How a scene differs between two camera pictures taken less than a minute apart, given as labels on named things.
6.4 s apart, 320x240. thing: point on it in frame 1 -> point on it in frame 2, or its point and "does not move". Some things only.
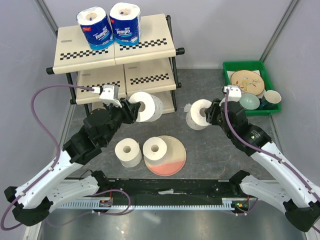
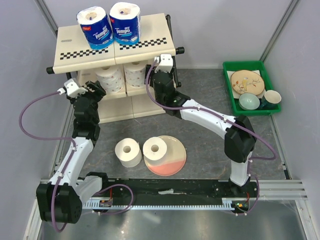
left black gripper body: (120, 115) -> (94, 97)
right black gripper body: (215, 116) -> (170, 75)
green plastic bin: (237, 65) does not move
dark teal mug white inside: (270, 100) does not move
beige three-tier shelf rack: (147, 65) does not move
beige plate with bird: (248, 81) does not move
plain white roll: (128, 150) does not move
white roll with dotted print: (151, 108) -> (111, 78)
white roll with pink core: (196, 116) -> (135, 73)
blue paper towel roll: (126, 20) does not move
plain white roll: (155, 150) does not move
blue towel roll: (96, 27) does not move
